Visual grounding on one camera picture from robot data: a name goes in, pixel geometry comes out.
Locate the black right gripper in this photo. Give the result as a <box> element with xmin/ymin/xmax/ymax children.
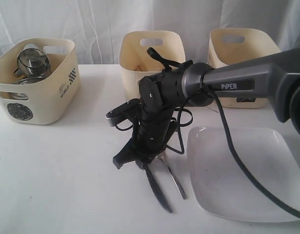
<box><xmin>113</xmin><ymin>98</ymin><xmax>175</xmax><ymax>170</ymax></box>

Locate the steel table knife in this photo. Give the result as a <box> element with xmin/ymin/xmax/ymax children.
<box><xmin>143</xmin><ymin>164</ymin><xmax>173</xmax><ymax>214</ymax></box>

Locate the steel bowl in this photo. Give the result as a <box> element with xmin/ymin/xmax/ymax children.
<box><xmin>7</xmin><ymin>76</ymin><xmax>46</xmax><ymax>100</ymax></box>

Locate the steel mug with handle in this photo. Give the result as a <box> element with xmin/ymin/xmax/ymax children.
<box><xmin>13</xmin><ymin>48</ymin><xmax>52</xmax><ymax>78</ymax></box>

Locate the white ceramic bowl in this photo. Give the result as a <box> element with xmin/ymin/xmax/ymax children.
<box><xmin>23</xmin><ymin>43</ymin><xmax>43</xmax><ymax>52</ymax></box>

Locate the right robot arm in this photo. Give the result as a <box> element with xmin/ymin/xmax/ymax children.
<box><xmin>106</xmin><ymin>48</ymin><xmax>300</xmax><ymax>168</ymax></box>

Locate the steel fork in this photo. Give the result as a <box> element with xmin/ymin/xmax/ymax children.
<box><xmin>158</xmin><ymin>152</ymin><xmax>188</xmax><ymax>200</ymax></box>

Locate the white square plate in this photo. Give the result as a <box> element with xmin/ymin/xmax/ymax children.
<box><xmin>186</xmin><ymin>127</ymin><xmax>300</xmax><ymax>223</ymax></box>

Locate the cream bin with triangle mark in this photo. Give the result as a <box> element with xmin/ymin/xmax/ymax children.
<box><xmin>119</xmin><ymin>30</ymin><xmax>186</xmax><ymax>100</ymax></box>

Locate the cream bin with circle mark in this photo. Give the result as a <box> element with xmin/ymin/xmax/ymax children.
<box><xmin>0</xmin><ymin>38</ymin><xmax>80</xmax><ymax>125</ymax></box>

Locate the white curtain backdrop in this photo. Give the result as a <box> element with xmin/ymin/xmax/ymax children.
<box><xmin>0</xmin><ymin>0</ymin><xmax>300</xmax><ymax>64</ymax></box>

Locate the cream bin with square mark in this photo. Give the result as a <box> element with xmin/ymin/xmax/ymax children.
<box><xmin>207</xmin><ymin>27</ymin><xmax>282</xmax><ymax>109</ymax></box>

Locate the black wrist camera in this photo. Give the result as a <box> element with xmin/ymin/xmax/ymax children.
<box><xmin>105</xmin><ymin>98</ymin><xmax>140</xmax><ymax>127</ymax></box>

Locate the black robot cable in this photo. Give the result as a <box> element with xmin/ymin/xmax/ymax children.
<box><xmin>114</xmin><ymin>47</ymin><xmax>300</xmax><ymax>217</ymax></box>

